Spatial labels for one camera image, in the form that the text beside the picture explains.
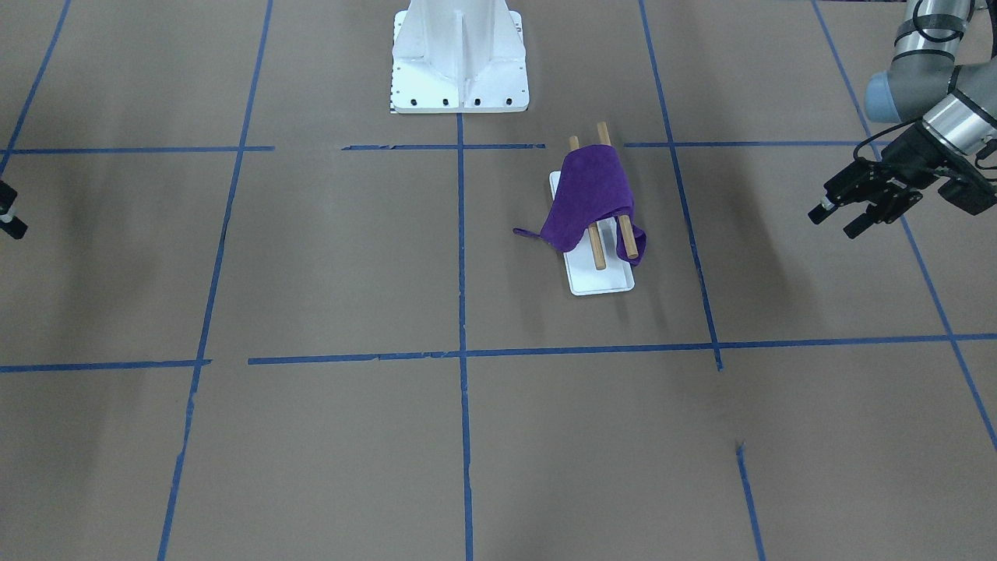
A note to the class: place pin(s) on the outer wooden rack bar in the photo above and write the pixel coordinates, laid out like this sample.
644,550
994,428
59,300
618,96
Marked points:
624,222

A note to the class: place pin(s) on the inner wooden rack bar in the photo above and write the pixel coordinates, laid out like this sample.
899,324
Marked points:
593,233

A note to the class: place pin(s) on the white rack base tray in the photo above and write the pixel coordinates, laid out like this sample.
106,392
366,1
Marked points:
583,275

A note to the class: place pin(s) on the purple towel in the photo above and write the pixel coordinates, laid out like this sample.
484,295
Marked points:
593,186

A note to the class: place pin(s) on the wooden rack bar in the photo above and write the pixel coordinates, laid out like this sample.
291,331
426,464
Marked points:
593,233
624,222

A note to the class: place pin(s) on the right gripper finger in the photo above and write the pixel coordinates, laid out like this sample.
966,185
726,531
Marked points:
11,224

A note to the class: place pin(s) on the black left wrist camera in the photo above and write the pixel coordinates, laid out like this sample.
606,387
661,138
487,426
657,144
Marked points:
967,189

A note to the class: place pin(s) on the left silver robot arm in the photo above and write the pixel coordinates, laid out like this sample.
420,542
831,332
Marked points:
946,115

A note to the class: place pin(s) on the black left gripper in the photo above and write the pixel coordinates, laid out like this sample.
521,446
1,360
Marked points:
913,151

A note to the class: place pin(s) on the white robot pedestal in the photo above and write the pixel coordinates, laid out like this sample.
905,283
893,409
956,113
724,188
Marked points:
458,57

